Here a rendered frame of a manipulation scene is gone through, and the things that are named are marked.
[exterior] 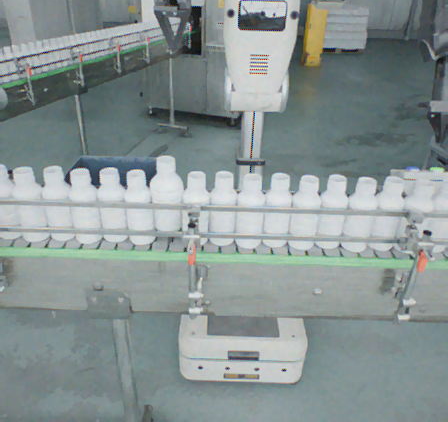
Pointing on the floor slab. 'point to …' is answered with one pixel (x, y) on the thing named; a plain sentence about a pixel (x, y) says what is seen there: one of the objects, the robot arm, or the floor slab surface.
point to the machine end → (189, 63)
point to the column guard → (314, 36)
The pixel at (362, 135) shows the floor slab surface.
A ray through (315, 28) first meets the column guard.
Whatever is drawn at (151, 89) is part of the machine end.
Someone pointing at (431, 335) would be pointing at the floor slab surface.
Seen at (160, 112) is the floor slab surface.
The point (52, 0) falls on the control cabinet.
